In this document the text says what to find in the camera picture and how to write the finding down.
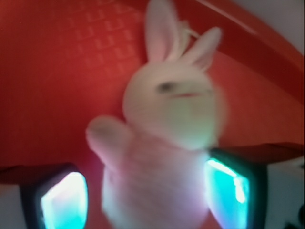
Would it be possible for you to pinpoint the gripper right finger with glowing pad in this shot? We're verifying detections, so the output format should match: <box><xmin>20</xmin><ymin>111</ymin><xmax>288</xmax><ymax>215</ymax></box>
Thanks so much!
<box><xmin>204</xmin><ymin>149</ymin><xmax>305</xmax><ymax>229</ymax></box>

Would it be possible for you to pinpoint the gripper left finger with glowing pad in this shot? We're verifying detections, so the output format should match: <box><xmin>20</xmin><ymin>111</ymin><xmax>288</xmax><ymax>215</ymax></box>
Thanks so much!
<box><xmin>0</xmin><ymin>163</ymin><xmax>89</xmax><ymax>229</ymax></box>

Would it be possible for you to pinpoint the pink plush bunny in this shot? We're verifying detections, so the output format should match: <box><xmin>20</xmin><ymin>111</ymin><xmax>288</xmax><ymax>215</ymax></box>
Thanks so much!
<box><xmin>86</xmin><ymin>0</ymin><xmax>225</xmax><ymax>229</ymax></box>

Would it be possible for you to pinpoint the red plastic tray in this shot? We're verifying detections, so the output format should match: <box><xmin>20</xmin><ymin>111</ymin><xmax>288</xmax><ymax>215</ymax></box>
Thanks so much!
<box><xmin>0</xmin><ymin>0</ymin><xmax>305</xmax><ymax>186</ymax></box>

